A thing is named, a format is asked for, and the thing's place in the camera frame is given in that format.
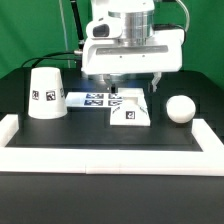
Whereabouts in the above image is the white lamp shade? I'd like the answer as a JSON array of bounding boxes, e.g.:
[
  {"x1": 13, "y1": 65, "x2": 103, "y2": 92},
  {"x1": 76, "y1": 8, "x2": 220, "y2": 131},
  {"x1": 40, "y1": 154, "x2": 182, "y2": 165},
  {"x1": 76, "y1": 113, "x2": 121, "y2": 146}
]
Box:
[{"x1": 28, "y1": 67, "x2": 67, "y2": 119}]

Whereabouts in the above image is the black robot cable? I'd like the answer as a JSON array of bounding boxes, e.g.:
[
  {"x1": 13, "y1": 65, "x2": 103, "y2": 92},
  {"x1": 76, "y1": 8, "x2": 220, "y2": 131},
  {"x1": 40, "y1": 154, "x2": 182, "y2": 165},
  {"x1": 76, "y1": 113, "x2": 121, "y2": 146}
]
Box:
[{"x1": 20, "y1": 0, "x2": 88, "y2": 69}]

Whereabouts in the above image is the thin white cable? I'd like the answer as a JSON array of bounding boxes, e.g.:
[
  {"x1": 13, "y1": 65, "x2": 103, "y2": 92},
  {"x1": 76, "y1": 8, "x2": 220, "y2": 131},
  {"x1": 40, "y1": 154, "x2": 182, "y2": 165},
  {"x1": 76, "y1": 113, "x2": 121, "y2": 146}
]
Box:
[{"x1": 58, "y1": 0, "x2": 72, "y2": 69}]

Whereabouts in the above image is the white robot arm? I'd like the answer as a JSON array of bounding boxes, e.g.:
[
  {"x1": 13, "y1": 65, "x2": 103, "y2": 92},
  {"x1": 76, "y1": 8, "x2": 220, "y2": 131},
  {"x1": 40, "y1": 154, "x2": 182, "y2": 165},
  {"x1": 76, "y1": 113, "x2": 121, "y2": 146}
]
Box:
[{"x1": 81, "y1": 0, "x2": 186, "y2": 90}]

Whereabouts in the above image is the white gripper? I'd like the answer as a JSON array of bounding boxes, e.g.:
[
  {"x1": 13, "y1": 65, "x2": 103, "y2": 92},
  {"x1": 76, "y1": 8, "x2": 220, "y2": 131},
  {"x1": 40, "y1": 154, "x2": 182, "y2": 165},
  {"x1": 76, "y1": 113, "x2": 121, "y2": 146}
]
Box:
[{"x1": 82, "y1": 31, "x2": 184, "y2": 93}]

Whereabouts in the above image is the white U-shaped fence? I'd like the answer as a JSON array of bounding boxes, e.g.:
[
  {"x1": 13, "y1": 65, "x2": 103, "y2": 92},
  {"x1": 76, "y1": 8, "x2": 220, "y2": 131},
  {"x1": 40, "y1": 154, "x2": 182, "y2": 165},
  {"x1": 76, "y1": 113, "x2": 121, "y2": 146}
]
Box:
[{"x1": 0, "y1": 114, "x2": 224, "y2": 176}]

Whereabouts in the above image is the white lamp bulb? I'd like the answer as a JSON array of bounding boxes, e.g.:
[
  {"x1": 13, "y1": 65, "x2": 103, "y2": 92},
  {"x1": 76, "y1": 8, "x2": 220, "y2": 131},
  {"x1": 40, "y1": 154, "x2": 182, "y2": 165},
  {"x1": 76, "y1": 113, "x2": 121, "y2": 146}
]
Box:
[{"x1": 166, "y1": 95, "x2": 196, "y2": 124}]

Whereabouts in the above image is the white lamp base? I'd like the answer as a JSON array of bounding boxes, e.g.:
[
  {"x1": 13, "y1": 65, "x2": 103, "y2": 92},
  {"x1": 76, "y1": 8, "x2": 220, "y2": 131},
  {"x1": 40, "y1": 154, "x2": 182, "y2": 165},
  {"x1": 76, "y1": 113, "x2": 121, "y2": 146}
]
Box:
[{"x1": 110, "y1": 88, "x2": 151, "y2": 126}]

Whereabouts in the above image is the white tag sheet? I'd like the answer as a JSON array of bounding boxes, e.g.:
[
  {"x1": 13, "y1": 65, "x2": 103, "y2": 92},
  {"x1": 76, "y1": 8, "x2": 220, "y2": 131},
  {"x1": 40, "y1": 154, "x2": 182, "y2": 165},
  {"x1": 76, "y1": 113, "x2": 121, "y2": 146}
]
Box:
[{"x1": 66, "y1": 92, "x2": 123, "y2": 108}]

